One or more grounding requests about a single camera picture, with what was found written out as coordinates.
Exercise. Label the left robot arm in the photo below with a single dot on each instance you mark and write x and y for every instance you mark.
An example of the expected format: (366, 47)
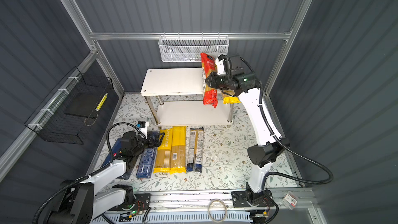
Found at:
(82, 200)

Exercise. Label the white two-tier shelf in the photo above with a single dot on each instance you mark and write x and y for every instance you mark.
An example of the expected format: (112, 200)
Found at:
(181, 82)

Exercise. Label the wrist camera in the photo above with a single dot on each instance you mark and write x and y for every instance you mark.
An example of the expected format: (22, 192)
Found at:
(220, 64)
(142, 126)

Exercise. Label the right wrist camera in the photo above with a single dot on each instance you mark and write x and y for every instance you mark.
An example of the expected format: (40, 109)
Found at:
(220, 64)

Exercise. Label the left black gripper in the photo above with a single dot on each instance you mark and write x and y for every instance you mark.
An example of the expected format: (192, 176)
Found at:
(151, 140)

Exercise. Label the black wire basket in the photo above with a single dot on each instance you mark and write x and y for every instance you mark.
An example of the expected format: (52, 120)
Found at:
(70, 114)

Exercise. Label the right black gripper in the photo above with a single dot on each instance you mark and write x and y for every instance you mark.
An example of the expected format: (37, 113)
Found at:
(213, 80)

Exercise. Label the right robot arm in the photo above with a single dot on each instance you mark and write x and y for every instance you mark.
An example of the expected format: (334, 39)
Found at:
(270, 144)

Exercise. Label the dark blue spaghetti box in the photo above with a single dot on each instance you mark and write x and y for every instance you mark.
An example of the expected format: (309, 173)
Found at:
(130, 162)

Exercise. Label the yellow pastatime spaghetti pack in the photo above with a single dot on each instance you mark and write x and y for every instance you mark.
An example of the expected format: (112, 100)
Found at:
(229, 97)
(163, 158)

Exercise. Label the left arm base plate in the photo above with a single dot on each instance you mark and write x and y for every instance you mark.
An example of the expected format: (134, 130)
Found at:
(140, 204)

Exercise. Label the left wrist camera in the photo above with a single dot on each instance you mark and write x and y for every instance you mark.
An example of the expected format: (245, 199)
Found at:
(142, 126)

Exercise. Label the yellow spaghetti pack barcode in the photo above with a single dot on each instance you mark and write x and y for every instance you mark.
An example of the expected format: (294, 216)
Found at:
(178, 155)

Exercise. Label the red spaghetti pack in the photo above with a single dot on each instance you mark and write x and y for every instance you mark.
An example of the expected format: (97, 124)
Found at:
(208, 69)

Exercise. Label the light blue spaghetti box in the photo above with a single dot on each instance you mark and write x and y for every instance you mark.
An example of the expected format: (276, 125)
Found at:
(146, 165)

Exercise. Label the small red white tag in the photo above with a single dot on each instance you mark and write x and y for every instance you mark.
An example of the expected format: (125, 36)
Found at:
(290, 200)

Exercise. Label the blue white spaghetti pack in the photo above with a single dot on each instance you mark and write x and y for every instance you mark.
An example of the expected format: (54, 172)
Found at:
(195, 150)

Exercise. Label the white wire mesh basket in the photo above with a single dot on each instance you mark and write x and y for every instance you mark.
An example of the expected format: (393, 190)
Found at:
(188, 50)

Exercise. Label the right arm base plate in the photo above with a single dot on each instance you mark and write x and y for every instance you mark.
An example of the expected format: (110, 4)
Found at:
(248, 199)

